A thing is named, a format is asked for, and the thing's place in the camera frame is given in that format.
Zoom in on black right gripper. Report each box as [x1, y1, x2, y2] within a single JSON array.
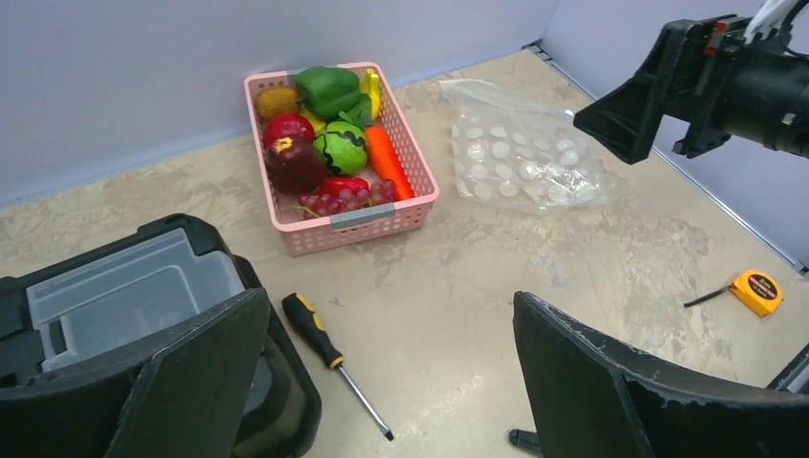
[[573, 15, 808, 164]]

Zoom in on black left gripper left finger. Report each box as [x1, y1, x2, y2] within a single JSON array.
[[1, 288, 270, 457]]

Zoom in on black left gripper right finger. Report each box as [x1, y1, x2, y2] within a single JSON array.
[[512, 292, 808, 457]]

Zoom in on clear dotted zip top bag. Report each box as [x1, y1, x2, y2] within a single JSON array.
[[440, 79, 608, 215]]

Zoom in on dark red mangosteen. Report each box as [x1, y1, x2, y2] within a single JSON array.
[[263, 135, 327, 196]]

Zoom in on pink perforated plastic basket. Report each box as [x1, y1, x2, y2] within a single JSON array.
[[243, 62, 439, 257]]

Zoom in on green striped watermelon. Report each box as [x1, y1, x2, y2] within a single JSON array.
[[313, 121, 367, 176]]

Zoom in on red apple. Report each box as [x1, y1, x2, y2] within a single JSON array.
[[262, 113, 316, 148]]

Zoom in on green bell pepper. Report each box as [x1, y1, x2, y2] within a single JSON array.
[[294, 67, 361, 120]]

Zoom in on black plastic toolbox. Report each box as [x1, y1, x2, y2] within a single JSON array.
[[1, 214, 322, 457]]

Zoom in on purple grape bunch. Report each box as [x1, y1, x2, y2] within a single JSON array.
[[291, 179, 396, 219]]

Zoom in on orange carrot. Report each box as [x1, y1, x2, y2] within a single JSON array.
[[364, 126, 415, 200]]

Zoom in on red chili pepper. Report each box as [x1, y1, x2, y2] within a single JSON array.
[[319, 177, 370, 198]]

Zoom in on yellow banana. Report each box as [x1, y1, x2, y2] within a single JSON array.
[[360, 69, 382, 120]]

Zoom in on brown kiwi fruit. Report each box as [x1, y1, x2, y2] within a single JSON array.
[[255, 85, 300, 121]]

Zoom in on black handled pliers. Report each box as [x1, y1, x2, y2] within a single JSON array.
[[508, 429, 543, 457]]

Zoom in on black yellow handled screwdriver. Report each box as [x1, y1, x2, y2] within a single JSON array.
[[281, 293, 395, 442]]

